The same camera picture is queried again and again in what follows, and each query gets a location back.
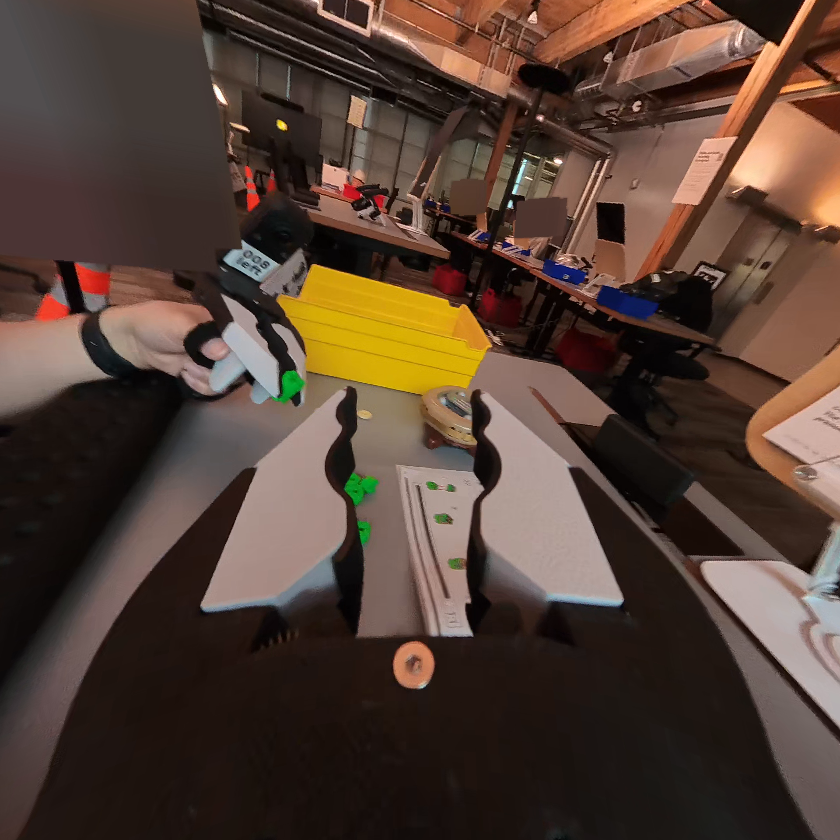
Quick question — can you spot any white instruction booklet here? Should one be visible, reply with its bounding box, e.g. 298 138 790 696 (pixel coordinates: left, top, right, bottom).
395 463 488 639

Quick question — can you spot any black and white toy robot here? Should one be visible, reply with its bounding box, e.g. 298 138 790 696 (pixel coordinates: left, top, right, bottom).
351 184 396 222

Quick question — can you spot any round gold brick model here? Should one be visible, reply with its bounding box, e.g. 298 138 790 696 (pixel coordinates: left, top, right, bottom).
420 385 479 458

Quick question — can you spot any black chair back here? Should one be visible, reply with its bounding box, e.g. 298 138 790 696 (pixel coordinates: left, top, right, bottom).
592 414 697 526

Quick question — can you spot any silver air duct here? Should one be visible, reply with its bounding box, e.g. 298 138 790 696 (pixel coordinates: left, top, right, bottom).
576 18 767 101

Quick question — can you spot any brown wooden strip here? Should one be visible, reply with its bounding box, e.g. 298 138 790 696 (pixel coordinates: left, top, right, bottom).
529 386 573 427

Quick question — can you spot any wooden board with paper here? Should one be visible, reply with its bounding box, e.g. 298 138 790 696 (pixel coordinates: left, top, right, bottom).
744 363 840 521

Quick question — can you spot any grey desk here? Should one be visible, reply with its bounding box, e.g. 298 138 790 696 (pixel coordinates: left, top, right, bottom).
0 351 840 840

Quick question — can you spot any yellow plastic bin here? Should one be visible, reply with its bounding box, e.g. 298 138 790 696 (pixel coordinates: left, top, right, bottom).
276 264 492 395

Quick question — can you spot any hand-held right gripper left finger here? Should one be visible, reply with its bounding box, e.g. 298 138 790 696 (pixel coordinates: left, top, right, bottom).
200 386 365 636

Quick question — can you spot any wooden support post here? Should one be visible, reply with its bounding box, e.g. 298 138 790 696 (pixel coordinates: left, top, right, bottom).
635 0 826 281

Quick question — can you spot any white stand base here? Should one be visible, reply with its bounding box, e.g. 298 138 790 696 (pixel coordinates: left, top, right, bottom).
700 556 840 731

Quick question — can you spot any black backpack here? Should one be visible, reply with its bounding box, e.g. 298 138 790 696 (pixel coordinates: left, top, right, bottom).
619 269 714 331

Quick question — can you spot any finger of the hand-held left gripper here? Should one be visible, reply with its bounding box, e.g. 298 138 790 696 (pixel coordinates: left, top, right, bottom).
258 307 308 405
220 293 291 405

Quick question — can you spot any white paper sign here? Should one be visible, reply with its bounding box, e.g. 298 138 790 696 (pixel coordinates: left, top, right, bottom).
671 136 739 206

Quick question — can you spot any grey background table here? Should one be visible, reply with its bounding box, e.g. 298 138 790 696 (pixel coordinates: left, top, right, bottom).
307 205 452 262

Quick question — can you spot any black wristband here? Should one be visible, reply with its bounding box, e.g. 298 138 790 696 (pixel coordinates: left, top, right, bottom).
80 307 136 380

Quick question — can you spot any long background table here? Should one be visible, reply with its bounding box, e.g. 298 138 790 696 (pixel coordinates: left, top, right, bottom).
451 228 718 358

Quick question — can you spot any black office chair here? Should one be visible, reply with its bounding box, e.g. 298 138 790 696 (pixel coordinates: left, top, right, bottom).
609 327 711 435

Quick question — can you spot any dark textured panel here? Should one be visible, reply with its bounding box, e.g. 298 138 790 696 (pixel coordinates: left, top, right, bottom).
0 373 186 677

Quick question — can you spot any person's left hand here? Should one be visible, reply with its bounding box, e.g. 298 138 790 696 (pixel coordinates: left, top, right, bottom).
113 302 232 397

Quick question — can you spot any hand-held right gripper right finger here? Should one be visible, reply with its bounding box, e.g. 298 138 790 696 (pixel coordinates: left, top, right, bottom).
463 388 626 636

